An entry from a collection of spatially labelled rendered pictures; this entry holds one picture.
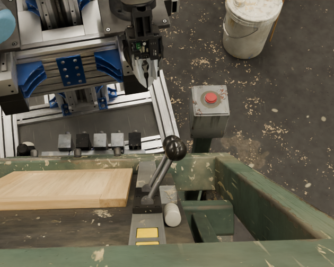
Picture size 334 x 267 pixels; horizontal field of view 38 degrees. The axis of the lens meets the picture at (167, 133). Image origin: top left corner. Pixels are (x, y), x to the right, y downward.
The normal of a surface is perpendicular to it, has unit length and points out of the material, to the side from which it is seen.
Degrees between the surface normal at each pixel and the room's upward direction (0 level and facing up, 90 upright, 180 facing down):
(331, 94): 0
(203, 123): 90
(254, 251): 59
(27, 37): 0
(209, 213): 31
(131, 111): 0
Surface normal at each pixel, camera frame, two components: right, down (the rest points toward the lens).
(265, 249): -0.02, -1.00
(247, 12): 0.03, -0.46
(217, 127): 0.04, 0.89
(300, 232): -1.00, 0.03
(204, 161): 0.04, 0.06
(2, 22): 0.69, 0.69
